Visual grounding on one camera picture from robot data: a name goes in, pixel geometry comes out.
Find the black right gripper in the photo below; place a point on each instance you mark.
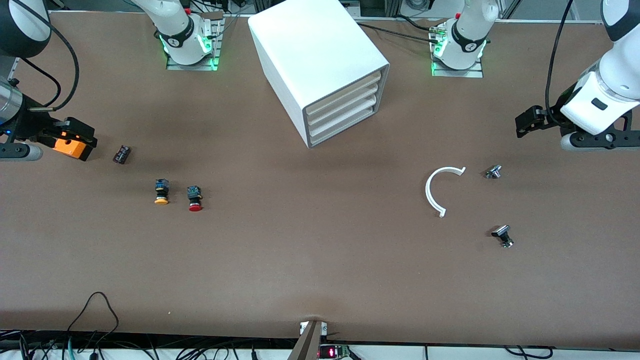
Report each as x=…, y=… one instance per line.
x=31, y=125

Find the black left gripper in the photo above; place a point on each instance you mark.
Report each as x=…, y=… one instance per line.
x=550, y=118

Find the white plastic bin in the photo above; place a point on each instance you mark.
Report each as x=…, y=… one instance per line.
x=345, y=123

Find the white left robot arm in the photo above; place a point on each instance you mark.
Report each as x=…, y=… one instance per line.
x=610, y=75

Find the yellow mushroom push button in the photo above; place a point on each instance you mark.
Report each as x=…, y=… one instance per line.
x=161, y=192

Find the red mushroom push button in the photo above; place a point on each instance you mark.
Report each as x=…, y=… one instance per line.
x=194, y=197

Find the small black contact block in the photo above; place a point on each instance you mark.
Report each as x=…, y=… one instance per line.
x=122, y=154

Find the white curved plastic arc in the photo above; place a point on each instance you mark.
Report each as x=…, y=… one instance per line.
x=427, y=192

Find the red digit display module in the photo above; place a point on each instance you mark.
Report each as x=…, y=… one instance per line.
x=330, y=352

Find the orange button enclosure box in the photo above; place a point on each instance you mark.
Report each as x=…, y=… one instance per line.
x=70, y=149

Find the small silver switch part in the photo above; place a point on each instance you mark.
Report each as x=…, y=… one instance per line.
x=493, y=172

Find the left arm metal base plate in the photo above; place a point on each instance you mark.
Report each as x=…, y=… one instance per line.
x=457, y=73

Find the black silver selector switch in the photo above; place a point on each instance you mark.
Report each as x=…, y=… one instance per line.
x=501, y=232

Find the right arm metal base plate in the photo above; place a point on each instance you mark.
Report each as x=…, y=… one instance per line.
x=192, y=67

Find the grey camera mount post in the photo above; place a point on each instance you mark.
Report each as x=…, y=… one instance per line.
x=307, y=345

